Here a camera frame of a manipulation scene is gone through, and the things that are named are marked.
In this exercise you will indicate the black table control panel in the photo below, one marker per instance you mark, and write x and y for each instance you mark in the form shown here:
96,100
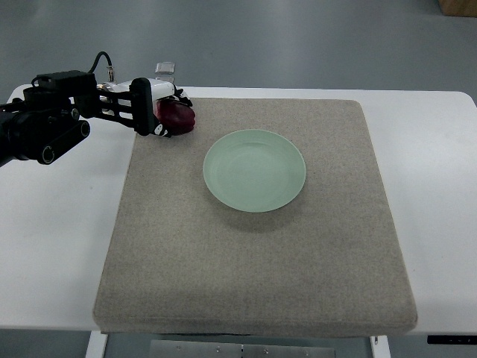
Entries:
451,340

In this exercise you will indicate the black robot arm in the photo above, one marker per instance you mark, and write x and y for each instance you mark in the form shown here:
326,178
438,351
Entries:
52,116

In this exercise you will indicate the beige fabric cushion mat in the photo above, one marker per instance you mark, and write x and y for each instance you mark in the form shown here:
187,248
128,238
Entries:
328,264

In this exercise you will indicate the clear plastic table clamp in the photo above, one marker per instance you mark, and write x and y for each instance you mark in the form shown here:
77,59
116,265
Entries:
164,71

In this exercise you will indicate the dark red apple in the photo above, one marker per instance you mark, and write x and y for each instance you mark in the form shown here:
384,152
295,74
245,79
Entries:
173,118

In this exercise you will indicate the cardboard box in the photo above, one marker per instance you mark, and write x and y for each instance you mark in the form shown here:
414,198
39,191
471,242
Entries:
464,8

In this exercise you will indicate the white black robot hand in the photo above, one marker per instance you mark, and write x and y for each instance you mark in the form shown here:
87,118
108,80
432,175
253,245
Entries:
164,91

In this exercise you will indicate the pale green plate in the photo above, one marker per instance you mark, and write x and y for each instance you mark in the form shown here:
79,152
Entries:
254,171

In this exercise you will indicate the metal base plate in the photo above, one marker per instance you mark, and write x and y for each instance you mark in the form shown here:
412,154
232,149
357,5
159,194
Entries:
169,348

